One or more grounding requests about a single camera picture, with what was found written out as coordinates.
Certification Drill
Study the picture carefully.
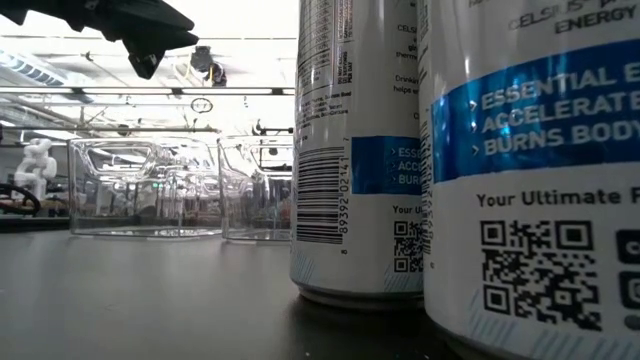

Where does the long ceiling light bar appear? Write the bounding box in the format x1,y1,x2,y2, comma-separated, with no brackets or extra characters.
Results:
0,86,297,97

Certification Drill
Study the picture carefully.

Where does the hanging cable ring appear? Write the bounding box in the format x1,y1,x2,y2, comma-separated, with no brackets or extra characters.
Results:
189,96,215,115

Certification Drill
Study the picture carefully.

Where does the black hoop cable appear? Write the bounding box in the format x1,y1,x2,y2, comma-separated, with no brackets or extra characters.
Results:
0,182,42,218

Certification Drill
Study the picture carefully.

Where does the grey ventilation duct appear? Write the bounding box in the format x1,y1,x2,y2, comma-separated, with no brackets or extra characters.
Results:
0,48,96,90

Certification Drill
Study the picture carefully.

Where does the grey ceiling pipe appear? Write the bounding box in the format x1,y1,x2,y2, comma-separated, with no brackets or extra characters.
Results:
0,124,222,135

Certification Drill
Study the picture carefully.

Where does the black ceiling cable reel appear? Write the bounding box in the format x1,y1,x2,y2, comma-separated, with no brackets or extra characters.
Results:
188,44,229,88

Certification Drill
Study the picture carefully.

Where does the clear plastic bin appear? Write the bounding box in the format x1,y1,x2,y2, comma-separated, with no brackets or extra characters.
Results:
217,134,297,244
67,137,225,238

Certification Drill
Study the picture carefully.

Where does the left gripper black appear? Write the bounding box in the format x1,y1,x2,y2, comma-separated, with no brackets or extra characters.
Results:
0,0,200,80

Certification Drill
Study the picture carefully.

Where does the blue and white soda can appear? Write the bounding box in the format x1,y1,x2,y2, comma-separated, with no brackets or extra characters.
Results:
417,0,640,360
289,0,426,311

